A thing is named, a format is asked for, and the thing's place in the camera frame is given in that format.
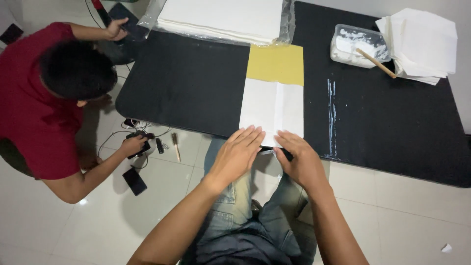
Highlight black handheld device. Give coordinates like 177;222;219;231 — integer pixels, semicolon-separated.
126;132;155;160

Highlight person's left hand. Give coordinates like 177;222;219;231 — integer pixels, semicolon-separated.
205;125;266;190

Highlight red and black tool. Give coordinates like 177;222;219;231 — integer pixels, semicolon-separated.
91;0;112;27

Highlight black phone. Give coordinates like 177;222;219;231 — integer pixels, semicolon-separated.
122;167;148;197

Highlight loose pile of white sheets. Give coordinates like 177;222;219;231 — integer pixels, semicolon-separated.
375;8;458;86

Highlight black cables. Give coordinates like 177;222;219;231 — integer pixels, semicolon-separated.
97;119;173;171

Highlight white paper sheet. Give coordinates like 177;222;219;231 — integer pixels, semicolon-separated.
239;78;304;148

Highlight white paper stack in plastic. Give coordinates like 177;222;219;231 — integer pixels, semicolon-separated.
138;0;297;47

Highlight yellow cardboard template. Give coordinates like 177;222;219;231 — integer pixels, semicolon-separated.
246;44;304;87

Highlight dark flat object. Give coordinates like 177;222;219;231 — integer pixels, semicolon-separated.
0;24;24;45

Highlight person's right hand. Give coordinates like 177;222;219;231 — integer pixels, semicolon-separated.
273;130;330;193

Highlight wooden glue stick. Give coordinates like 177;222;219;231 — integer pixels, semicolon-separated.
355;48;398;79

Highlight wooden handled brush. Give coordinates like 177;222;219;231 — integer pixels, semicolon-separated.
172;132;182;163

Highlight clear plastic glue container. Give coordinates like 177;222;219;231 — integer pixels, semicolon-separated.
330;24;392;69

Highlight person's blue jeans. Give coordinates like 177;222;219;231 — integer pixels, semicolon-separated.
180;138;318;265

